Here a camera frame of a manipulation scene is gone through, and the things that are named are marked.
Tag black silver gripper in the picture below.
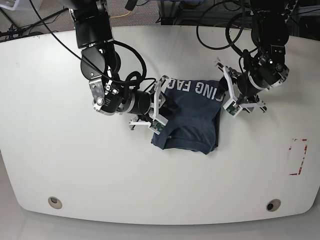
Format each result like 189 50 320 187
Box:
89 76 181 116

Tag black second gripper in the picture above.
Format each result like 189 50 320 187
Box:
218 45 290 98

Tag dark blue T-shirt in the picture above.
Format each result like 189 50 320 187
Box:
151 78 224 155

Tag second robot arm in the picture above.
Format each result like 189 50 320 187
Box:
225 0 290 101

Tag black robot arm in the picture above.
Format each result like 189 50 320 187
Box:
63 0 156 121

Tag red tape rectangle marking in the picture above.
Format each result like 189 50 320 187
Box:
287 138 308 176

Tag black tripod stand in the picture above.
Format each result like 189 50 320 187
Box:
0 7 68 43

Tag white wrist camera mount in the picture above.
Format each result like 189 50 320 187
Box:
129 75 169 135

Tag black loose cables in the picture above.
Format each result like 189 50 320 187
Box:
196 0 258 60

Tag aluminium frame column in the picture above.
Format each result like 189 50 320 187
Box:
157 0 181 26

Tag yellow cable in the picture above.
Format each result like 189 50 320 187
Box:
111 8 132 20

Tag right table cable grommet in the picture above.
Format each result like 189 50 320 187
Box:
266 199 281 212

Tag table cable grommet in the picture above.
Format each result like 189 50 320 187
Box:
48 196 63 210
266 199 281 212

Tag left table cable grommet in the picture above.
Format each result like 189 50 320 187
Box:
48 196 63 210

